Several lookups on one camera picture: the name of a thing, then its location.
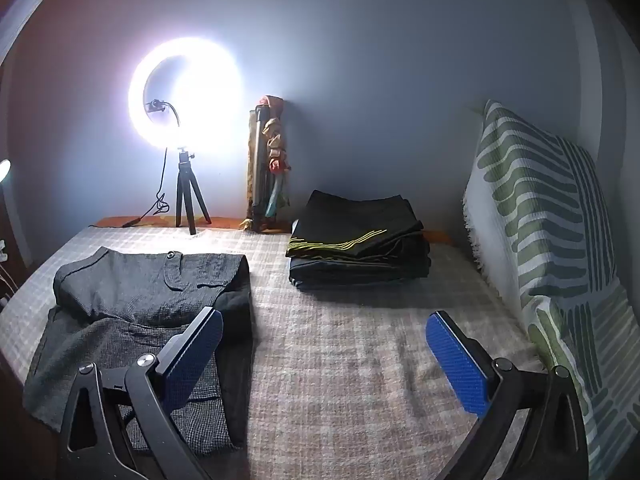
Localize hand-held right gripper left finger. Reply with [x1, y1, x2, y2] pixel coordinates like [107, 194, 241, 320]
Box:
[58, 307, 224, 480]

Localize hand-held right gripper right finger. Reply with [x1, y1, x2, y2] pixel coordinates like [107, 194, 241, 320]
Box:
[425, 311, 589, 480]

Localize grey checked pants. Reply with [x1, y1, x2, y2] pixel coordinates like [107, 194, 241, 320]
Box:
[22, 246, 254, 457]

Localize dark folded pants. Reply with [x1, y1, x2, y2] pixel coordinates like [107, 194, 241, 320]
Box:
[288, 234, 433, 290]

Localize black pants with yellow stripes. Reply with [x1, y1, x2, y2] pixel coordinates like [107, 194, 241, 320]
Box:
[286, 189, 426, 262]

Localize checked bed blanket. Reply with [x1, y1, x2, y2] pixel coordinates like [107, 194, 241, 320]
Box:
[0, 223, 546, 480]

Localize green striped white pillow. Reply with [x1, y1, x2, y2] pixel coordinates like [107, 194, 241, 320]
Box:
[462, 99, 640, 478]

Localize black mini tripod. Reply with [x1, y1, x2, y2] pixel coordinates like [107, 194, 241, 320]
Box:
[175, 146, 213, 236]

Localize folded stand with cloth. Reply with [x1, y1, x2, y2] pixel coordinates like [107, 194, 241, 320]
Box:
[239, 94, 293, 234]

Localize phone holder clamp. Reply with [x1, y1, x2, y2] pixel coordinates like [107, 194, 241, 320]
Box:
[145, 98, 182, 126]

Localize black ring light cable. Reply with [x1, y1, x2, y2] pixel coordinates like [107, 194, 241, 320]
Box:
[118, 147, 170, 229]

